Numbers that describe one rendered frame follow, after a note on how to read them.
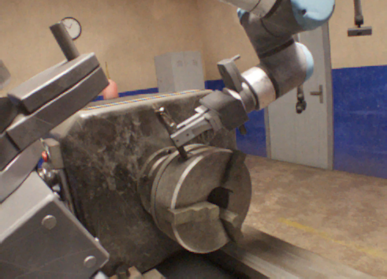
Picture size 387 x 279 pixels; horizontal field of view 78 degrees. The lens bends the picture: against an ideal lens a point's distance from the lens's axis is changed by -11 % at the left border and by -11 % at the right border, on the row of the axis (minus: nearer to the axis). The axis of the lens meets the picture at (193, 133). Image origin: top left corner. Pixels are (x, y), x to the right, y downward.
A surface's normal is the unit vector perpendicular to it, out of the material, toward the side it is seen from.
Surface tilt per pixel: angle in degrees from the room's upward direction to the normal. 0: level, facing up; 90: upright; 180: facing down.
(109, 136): 90
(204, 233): 90
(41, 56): 90
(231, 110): 99
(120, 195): 90
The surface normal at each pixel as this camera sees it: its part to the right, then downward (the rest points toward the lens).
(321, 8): 0.30, 0.18
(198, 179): 0.61, 0.08
